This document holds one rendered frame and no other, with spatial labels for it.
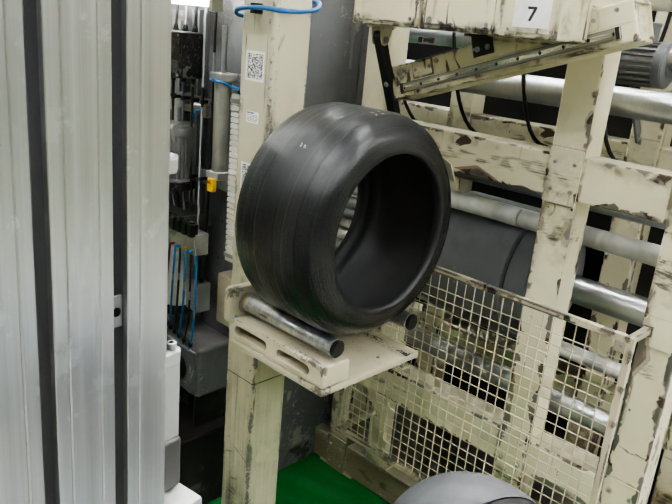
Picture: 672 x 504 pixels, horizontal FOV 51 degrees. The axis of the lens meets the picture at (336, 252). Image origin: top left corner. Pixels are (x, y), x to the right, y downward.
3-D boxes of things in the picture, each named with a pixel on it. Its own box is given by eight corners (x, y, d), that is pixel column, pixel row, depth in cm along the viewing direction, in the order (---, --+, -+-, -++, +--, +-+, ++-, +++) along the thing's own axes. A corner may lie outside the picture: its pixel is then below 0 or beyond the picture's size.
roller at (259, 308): (239, 311, 189) (240, 295, 187) (253, 307, 192) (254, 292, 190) (331, 360, 166) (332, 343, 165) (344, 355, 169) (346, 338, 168)
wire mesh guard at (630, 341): (335, 430, 243) (354, 237, 222) (338, 428, 244) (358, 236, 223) (576, 582, 184) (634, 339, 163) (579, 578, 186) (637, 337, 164)
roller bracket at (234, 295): (223, 320, 189) (224, 286, 186) (328, 291, 216) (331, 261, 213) (230, 324, 186) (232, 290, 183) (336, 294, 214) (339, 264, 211)
